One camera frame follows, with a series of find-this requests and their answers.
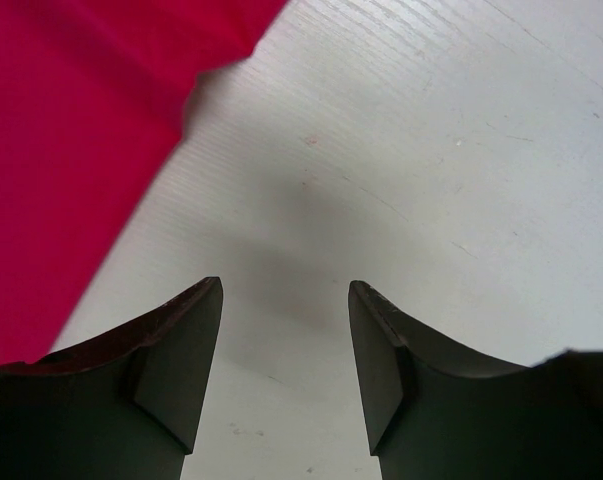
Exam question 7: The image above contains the magenta t shirt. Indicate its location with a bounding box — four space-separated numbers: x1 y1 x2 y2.
0 1 282 364

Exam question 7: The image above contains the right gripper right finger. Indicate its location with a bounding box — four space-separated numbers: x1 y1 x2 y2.
348 281 603 479

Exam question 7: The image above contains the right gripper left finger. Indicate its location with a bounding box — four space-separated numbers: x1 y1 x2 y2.
0 277 223 479

